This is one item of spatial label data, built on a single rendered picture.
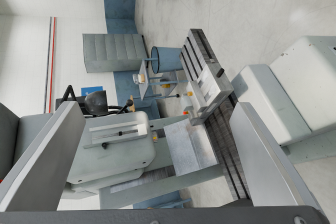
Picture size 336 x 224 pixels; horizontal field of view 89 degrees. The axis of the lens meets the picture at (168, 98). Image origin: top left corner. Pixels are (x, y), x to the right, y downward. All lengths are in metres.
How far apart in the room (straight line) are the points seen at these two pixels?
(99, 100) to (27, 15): 8.21
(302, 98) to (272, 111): 0.13
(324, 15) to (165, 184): 1.53
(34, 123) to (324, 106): 0.96
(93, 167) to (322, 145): 1.35
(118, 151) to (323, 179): 1.58
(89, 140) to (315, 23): 1.62
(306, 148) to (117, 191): 1.28
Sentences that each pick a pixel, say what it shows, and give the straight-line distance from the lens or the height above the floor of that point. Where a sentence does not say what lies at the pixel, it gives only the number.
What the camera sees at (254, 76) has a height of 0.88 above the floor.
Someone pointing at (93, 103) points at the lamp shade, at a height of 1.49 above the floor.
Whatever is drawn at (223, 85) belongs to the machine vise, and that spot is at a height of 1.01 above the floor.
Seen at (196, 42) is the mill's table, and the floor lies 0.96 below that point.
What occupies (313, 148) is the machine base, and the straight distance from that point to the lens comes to 1.55.
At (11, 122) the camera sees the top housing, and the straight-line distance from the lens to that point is 0.68.
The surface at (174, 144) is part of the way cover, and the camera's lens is 1.14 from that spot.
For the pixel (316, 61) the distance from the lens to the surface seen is 0.79.
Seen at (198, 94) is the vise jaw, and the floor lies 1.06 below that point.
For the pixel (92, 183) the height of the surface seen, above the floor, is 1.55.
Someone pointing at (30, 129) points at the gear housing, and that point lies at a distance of 0.69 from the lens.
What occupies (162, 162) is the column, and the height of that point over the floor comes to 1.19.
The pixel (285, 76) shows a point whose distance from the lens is 0.85.
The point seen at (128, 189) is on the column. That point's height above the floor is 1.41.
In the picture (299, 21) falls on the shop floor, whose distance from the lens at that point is 1.77.
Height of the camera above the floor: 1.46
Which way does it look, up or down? 19 degrees down
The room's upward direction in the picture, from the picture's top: 97 degrees counter-clockwise
